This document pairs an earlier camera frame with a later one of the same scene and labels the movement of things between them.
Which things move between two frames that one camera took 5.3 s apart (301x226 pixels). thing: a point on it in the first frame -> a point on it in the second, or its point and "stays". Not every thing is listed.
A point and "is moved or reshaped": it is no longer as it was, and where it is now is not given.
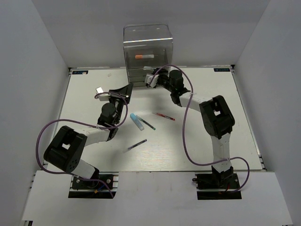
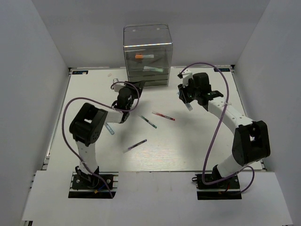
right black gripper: [162, 72] -> [182, 91]
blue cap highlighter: [137, 121] is moved or reshaped
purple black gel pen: [137, 144] stays
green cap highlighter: [148, 68] stays
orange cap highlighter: [143, 56] stays
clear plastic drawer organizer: [147, 48] stays
